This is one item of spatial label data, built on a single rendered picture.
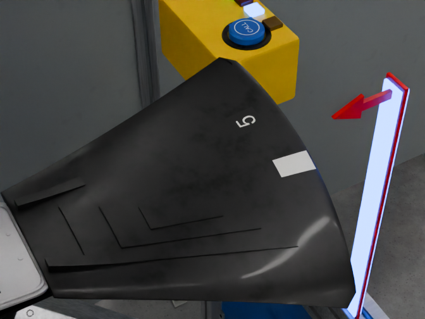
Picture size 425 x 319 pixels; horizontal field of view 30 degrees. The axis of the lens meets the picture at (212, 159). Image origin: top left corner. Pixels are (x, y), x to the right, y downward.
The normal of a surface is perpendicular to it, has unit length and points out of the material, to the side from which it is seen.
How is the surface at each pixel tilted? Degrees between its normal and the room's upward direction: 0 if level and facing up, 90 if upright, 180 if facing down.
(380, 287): 0
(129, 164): 6
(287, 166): 20
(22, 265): 7
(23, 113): 90
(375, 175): 90
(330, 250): 28
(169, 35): 90
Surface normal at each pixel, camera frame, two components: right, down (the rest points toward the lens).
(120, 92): 0.49, 0.62
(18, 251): 0.09, -0.73
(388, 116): -0.87, 0.36
